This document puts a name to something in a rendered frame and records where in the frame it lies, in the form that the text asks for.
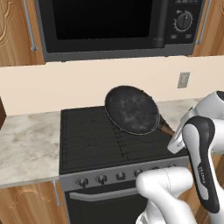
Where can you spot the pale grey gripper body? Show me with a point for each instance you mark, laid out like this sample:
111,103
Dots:
176,143

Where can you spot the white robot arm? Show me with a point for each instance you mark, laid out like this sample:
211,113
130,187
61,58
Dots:
166,186

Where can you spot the black stove knob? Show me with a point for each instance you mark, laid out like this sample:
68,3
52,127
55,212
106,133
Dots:
171,166
120,176
137,172
82,182
154,168
101,179

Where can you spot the dark frying pan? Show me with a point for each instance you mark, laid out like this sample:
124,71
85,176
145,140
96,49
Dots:
131,109

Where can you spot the black stove with hob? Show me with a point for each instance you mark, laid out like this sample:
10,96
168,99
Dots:
87,140

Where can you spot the black oven door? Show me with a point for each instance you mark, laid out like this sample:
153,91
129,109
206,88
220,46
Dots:
102,211

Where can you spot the black microwave dial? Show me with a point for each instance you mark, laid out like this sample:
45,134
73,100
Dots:
183,21

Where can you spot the black microwave oven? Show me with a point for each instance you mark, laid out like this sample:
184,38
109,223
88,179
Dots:
102,26

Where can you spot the dark brown panel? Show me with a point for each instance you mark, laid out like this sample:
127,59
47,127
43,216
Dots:
2,113

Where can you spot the grey wall socket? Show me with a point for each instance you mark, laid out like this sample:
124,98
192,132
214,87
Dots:
183,80

